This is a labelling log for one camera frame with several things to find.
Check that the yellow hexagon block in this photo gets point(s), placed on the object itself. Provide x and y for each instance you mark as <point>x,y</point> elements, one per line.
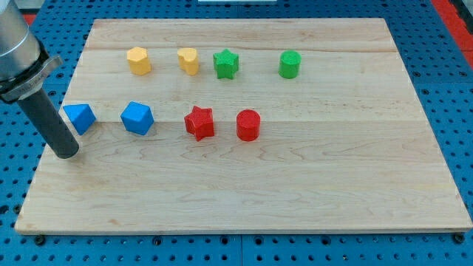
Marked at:
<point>138,60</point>

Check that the wooden board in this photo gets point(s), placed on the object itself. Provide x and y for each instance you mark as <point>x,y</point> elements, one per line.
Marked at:
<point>345,147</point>

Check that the red star block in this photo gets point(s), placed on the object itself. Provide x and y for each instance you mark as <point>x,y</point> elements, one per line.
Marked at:
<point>200,122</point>

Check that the red cylinder block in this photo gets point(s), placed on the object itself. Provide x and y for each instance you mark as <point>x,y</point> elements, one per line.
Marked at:
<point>248,125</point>

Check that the green star block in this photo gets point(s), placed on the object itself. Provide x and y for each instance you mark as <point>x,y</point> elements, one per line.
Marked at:
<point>226,64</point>

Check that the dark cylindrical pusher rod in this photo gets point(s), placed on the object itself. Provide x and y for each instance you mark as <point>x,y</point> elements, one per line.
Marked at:
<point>44,116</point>

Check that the green cylinder block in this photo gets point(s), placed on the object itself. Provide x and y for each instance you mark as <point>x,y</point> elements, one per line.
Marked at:
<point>289,64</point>

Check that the yellow heart block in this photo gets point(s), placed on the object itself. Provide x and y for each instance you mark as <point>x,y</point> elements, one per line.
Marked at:
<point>188,60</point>

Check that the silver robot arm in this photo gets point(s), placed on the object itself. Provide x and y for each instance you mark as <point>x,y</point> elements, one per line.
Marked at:
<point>25,63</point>

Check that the blue triangle block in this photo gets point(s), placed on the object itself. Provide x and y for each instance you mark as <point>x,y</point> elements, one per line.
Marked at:
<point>81,116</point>

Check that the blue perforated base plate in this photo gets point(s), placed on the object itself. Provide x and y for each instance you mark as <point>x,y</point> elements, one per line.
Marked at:
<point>436,48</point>

